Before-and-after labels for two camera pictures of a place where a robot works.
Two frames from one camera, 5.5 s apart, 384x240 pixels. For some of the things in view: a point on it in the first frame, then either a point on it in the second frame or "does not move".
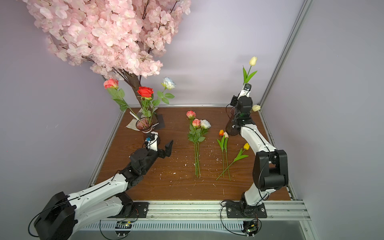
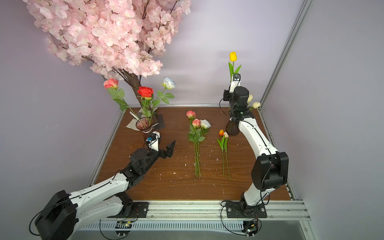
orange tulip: (221, 145) does not move
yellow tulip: (246, 147) -> (233, 57)
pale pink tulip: (226, 135) does not move
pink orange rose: (118, 94) does not move
